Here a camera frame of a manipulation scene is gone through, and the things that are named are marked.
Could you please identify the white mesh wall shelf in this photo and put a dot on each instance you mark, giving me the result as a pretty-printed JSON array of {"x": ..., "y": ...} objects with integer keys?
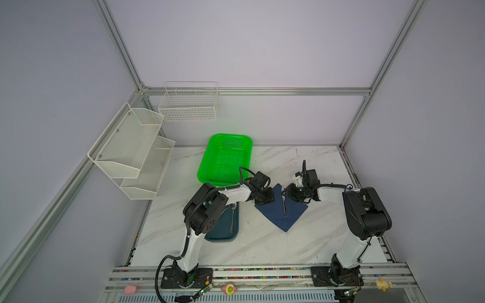
[{"x": 132, "y": 152}]

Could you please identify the yellow duck toy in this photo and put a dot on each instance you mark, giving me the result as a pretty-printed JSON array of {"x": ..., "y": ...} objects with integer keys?
[{"x": 383, "y": 285}]

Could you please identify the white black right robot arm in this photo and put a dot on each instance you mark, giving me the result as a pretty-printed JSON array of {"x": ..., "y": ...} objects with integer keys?
[{"x": 366, "y": 217}]

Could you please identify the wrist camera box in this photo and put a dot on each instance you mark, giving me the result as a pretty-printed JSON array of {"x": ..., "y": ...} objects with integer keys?
[
  {"x": 306, "y": 179},
  {"x": 261, "y": 180}
]

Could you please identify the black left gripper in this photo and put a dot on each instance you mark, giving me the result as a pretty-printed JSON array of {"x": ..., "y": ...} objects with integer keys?
[{"x": 269, "y": 199}]

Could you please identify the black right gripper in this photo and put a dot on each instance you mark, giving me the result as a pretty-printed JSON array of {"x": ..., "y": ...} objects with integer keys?
[{"x": 290, "y": 192}]

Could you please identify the aluminium front rail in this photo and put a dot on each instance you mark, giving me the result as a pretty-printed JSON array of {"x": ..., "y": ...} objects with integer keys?
[{"x": 269, "y": 283}]

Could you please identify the aluminium frame post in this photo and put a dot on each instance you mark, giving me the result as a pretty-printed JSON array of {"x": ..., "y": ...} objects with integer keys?
[{"x": 118, "y": 41}]

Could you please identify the dark teal plastic tray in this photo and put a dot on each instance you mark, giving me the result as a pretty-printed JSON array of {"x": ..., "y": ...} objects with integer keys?
[{"x": 221, "y": 231}]

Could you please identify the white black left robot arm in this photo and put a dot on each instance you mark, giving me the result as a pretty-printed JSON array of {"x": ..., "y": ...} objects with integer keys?
[{"x": 202, "y": 214}]

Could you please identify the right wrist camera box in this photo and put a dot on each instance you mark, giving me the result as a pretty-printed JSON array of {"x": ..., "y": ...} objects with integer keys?
[{"x": 306, "y": 179}]

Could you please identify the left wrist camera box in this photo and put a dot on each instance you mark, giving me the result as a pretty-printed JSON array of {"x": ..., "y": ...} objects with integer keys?
[{"x": 261, "y": 180}]

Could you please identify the green plastic perforated basket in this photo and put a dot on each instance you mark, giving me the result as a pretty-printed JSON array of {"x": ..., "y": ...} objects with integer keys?
[{"x": 224, "y": 155}]

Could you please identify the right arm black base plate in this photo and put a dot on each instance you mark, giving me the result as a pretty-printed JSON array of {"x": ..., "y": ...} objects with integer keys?
[{"x": 330, "y": 276}]

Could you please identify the pink toy on rail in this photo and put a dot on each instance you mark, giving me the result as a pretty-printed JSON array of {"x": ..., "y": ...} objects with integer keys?
[{"x": 130, "y": 290}]

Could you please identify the white wire wall basket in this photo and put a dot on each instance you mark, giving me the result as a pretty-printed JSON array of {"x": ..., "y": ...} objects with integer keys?
[{"x": 190, "y": 102}]

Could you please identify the dark blue paper napkin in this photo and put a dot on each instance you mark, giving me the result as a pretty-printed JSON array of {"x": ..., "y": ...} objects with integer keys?
[{"x": 274, "y": 211}]

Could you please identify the silver table knife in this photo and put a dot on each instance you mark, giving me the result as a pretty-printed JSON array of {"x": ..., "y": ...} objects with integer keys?
[{"x": 283, "y": 203}]

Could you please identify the silver spoon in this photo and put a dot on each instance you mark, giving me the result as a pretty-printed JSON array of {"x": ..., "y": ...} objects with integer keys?
[{"x": 233, "y": 208}]

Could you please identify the yellow pink round toy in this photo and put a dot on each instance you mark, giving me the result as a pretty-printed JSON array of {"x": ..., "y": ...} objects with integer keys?
[{"x": 229, "y": 289}]

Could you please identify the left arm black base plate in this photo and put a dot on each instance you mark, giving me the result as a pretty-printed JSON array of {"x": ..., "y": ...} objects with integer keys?
[{"x": 178, "y": 279}]

